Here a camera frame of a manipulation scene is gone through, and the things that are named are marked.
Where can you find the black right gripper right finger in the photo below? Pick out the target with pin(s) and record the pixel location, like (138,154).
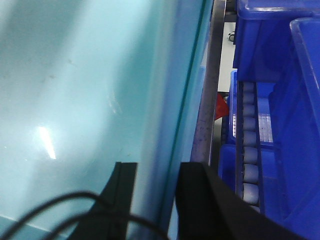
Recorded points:
(209,210)

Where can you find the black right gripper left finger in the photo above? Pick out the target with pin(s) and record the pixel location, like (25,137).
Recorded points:
(118,193)

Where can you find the light blue plastic bin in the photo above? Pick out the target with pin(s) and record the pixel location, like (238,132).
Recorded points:
(85,84)

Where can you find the roller track right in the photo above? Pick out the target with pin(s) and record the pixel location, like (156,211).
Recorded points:
(248,175)

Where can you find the red snack package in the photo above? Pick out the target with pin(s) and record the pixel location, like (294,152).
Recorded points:
(221,107)

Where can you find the blue bin lower right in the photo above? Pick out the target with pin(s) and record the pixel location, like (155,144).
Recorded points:
(295,121)

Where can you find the blue bin rear right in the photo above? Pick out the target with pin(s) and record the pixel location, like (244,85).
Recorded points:
(263,36)

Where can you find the stainless steel shelf rail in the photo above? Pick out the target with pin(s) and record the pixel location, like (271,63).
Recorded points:
(202,148)

